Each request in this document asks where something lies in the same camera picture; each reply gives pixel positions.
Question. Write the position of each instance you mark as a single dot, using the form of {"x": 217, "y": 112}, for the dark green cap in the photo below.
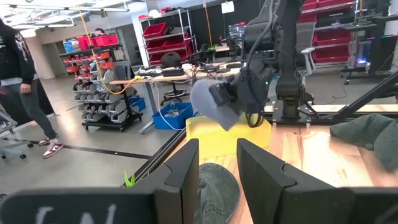
{"x": 373, "y": 137}

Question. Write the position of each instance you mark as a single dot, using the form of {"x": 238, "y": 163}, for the dark computer monitor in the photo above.
{"x": 237, "y": 32}

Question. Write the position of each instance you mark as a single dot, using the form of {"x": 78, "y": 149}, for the metal rack with red bins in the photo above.
{"x": 332, "y": 37}

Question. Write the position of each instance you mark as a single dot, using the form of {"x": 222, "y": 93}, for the yellow plastic bin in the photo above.
{"x": 217, "y": 143}

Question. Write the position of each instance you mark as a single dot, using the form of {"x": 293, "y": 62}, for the person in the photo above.
{"x": 99, "y": 31}
{"x": 15, "y": 56}

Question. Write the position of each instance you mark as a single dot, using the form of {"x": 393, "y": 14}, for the white paper sign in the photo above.
{"x": 227, "y": 7}

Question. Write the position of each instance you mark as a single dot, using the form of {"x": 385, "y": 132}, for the grey cloth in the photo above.
{"x": 217, "y": 193}

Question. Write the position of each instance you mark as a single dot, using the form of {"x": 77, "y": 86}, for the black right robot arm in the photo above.
{"x": 287, "y": 46}

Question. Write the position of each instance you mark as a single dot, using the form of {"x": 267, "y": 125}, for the black desktop box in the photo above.
{"x": 173, "y": 72}

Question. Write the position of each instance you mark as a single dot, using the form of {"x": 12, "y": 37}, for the blue storage bins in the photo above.
{"x": 130, "y": 81}

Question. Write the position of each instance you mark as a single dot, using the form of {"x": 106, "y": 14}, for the black aluminium table frame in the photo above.
{"x": 373, "y": 95}

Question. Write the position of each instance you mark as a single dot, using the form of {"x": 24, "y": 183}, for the small potted green plant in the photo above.
{"x": 127, "y": 182}

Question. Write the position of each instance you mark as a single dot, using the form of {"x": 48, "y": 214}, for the parts bin rack cart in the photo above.
{"x": 105, "y": 102}

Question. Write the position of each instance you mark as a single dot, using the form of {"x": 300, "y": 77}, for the grey cap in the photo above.
{"x": 217, "y": 116}

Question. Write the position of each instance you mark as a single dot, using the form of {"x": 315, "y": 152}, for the grey rolling chair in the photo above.
{"x": 6, "y": 124}

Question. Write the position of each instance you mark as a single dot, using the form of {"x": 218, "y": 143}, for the white grey office chair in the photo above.
{"x": 306, "y": 37}

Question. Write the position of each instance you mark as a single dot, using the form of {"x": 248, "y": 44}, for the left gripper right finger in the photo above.
{"x": 280, "y": 199}

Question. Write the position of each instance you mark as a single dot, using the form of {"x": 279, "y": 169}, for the black round stool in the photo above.
{"x": 171, "y": 59}

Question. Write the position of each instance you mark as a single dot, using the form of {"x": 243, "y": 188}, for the blue floor storage bin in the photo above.
{"x": 174, "y": 121}

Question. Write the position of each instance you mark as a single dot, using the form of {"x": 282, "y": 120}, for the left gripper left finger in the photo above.
{"x": 174, "y": 193}

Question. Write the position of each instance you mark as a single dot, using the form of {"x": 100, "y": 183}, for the red plastic crate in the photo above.
{"x": 107, "y": 40}
{"x": 84, "y": 43}

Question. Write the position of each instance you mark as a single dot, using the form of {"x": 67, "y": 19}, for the black computer tower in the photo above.
{"x": 382, "y": 49}

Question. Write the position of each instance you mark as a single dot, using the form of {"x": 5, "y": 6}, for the small blue storage bin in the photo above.
{"x": 138, "y": 104}

